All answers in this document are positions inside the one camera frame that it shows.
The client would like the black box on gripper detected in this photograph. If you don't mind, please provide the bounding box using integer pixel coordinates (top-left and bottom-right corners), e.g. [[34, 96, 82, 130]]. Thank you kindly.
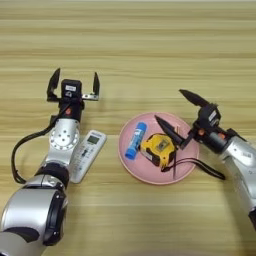
[[197, 103, 222, 130], [60, 78, 84, 101]]

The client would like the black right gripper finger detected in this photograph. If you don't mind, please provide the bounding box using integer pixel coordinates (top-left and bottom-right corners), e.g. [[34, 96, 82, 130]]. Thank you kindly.
[[178, 88, 212, 108], [153, 114, 188, 148]]

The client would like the yellow black tape measure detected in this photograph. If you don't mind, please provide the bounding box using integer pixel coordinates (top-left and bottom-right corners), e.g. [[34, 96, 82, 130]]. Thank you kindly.
[[139, 132, 227, 181]]

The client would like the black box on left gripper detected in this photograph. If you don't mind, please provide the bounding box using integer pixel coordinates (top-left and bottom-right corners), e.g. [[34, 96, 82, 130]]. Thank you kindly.
[[60, 78, 84, 101]]

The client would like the blue glue stick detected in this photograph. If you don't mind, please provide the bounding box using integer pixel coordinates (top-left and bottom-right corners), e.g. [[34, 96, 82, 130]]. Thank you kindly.
[[124, 121, 148, 161]]

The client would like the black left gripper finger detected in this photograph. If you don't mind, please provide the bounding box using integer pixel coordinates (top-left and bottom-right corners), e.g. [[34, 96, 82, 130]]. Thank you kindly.
[[45, 67, 62, 103], [92, 71, 101, 96]]

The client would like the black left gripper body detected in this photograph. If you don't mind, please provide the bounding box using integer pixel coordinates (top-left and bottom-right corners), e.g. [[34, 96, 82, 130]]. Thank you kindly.
[[57, 93, 101, 124]]

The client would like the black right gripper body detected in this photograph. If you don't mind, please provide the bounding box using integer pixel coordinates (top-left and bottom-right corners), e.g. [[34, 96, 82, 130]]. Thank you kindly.
[[179, 120, 238, 155]]

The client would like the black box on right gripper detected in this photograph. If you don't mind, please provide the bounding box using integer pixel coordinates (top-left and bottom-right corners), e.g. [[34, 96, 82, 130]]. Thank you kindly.
[[197, 103, 222, 130]]

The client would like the pink round plate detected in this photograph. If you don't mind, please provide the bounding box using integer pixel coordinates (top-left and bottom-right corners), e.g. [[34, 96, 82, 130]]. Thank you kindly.
[[117, 111, 201, 186]]

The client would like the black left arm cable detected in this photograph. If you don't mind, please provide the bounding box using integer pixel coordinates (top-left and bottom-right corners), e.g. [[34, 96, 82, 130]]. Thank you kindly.
[[11, 114, 60, 185]]

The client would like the white remote control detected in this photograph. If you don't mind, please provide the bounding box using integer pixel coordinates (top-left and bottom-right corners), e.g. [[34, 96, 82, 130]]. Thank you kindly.
[[69, 129, 108, 185]]

